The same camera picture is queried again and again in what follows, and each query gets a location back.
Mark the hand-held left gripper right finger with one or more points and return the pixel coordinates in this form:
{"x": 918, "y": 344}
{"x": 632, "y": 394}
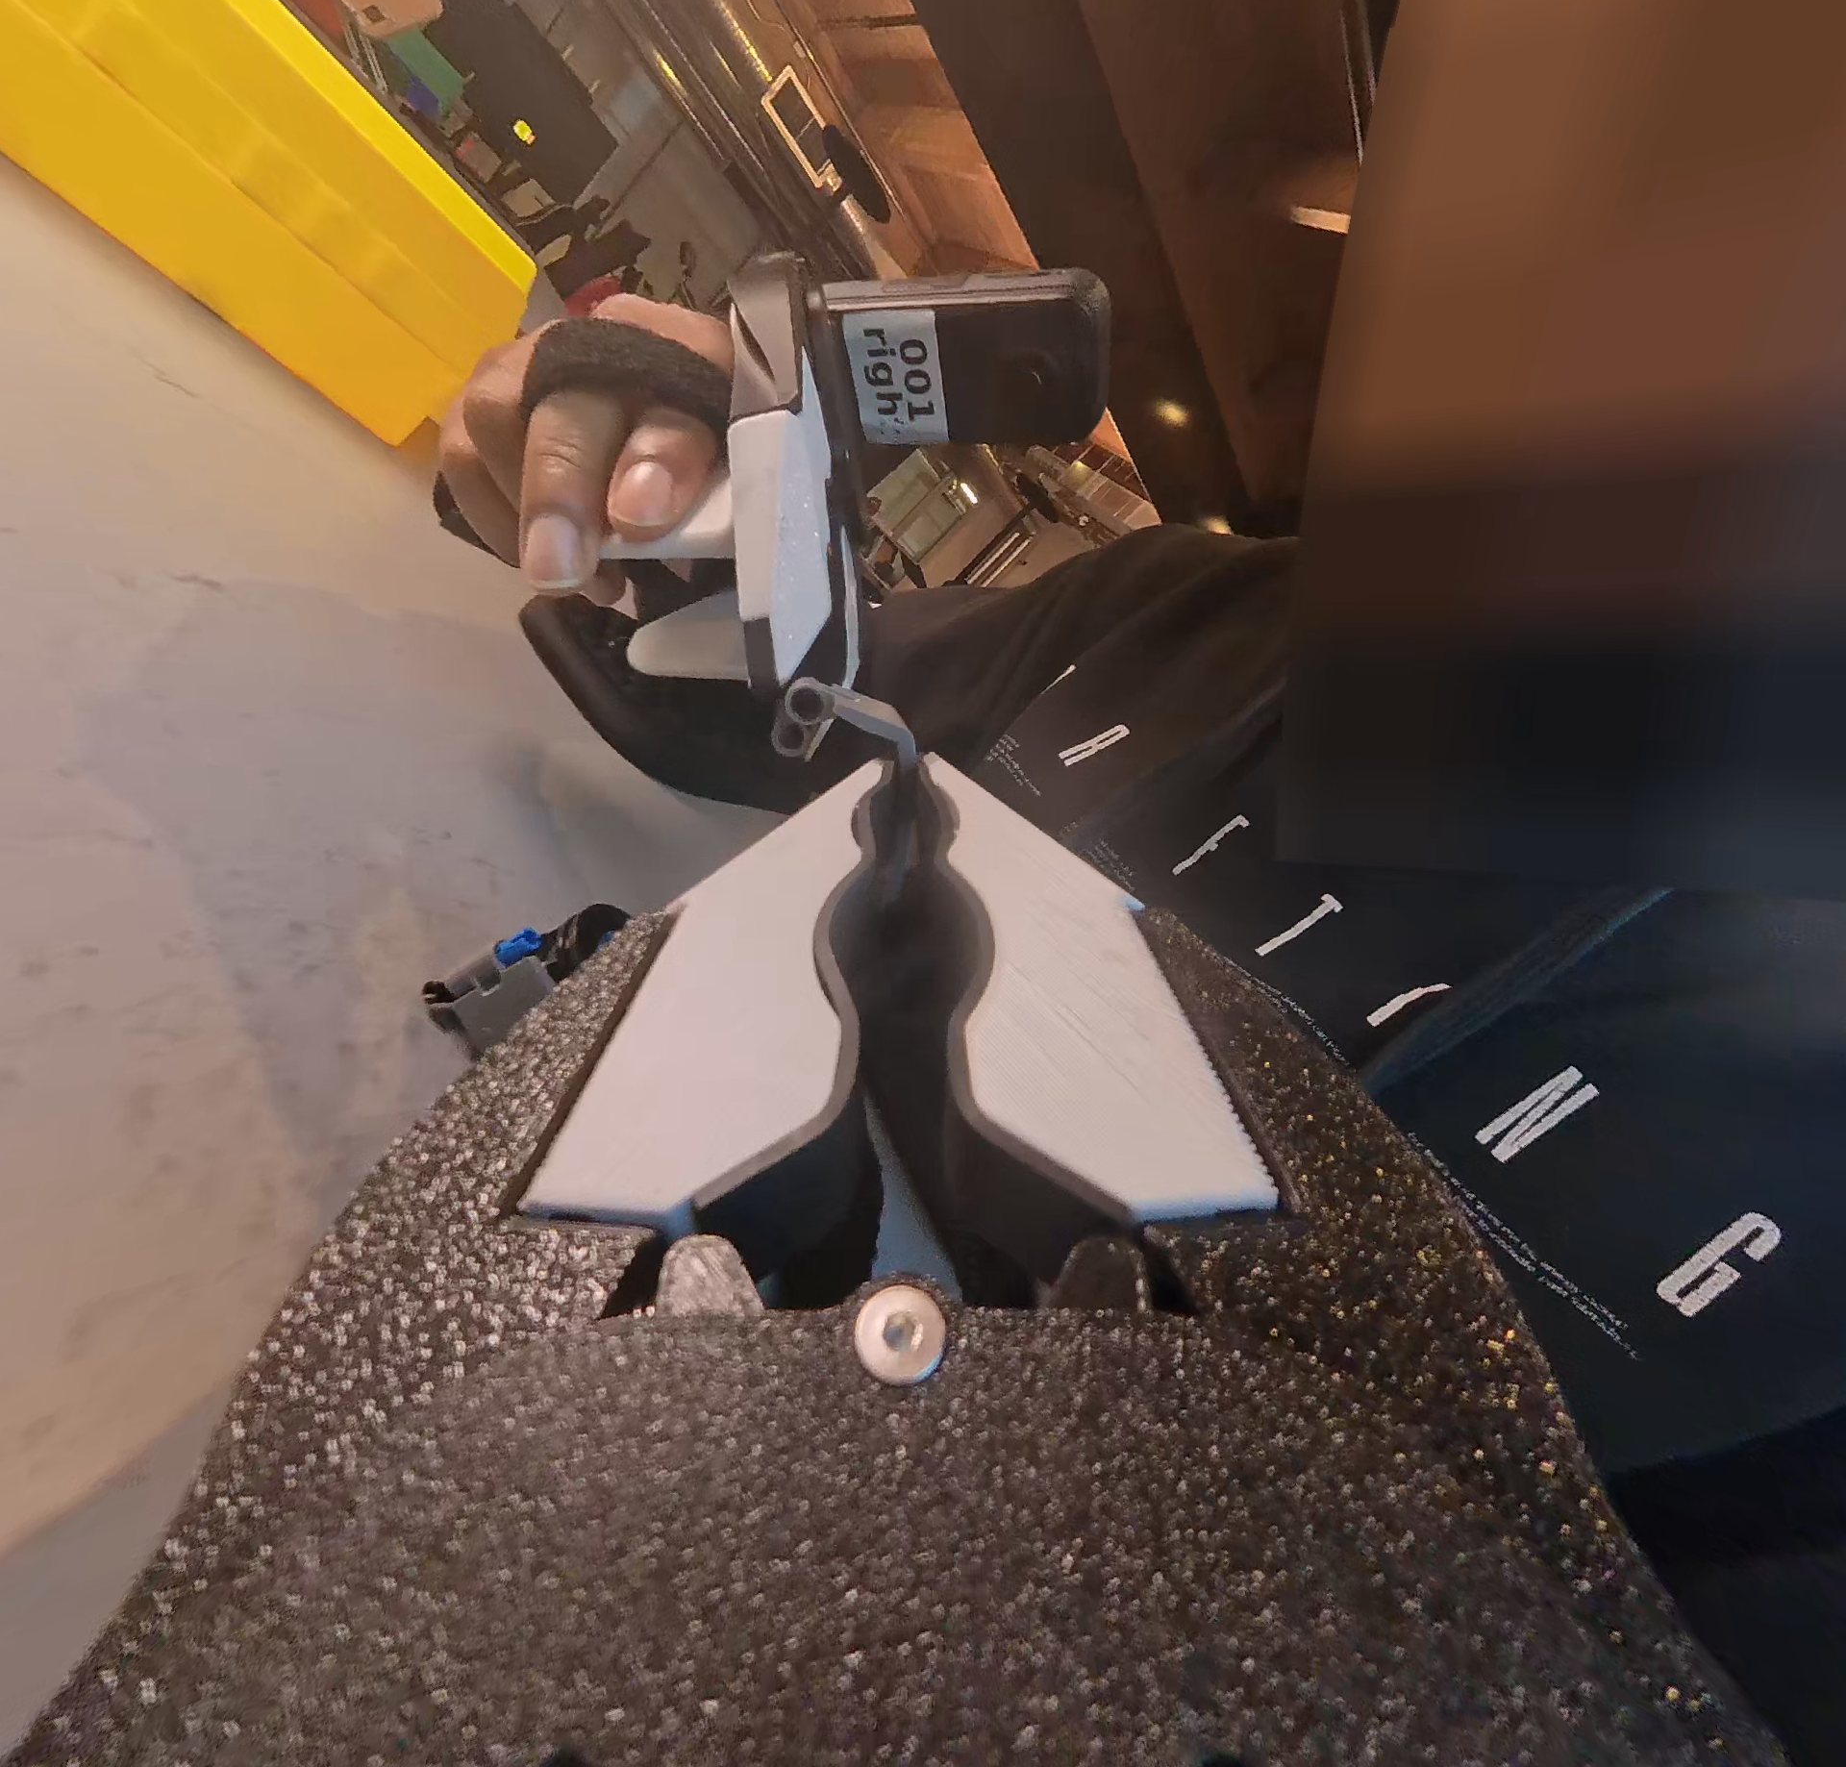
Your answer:
{"x": 1110, "y": 1061}

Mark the yellow plastic bin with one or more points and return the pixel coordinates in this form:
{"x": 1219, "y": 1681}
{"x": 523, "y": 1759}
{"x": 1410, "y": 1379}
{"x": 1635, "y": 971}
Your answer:
{"x": 217, "y": 139}

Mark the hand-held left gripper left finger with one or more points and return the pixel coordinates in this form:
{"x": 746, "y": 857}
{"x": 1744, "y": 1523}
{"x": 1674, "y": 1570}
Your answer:
{"x": 693, "y": 1061}

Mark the silver ventilation duct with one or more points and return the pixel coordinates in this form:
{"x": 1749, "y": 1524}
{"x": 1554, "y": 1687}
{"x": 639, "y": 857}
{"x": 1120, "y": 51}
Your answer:
{"x": 721, "y": 65}

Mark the grey toy joint assembly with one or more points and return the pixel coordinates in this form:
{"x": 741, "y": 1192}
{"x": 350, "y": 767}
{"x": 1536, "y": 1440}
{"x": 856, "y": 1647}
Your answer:
{"x": 497, "y": 980}

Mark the grey angled toy frame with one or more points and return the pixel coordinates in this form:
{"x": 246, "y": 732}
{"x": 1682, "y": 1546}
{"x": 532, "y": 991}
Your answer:
{"x": 808, "y": 717}

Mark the grey desk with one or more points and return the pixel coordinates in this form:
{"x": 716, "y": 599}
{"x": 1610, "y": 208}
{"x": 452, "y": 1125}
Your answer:
{"x": 217, "y": 786}

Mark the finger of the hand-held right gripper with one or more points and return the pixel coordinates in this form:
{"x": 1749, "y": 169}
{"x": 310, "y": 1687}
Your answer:
{"x": 786, "y": 556}

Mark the person's right hand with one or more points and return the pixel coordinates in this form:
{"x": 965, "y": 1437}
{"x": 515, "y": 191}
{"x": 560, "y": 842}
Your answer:
{"x": 568, "y": 485}

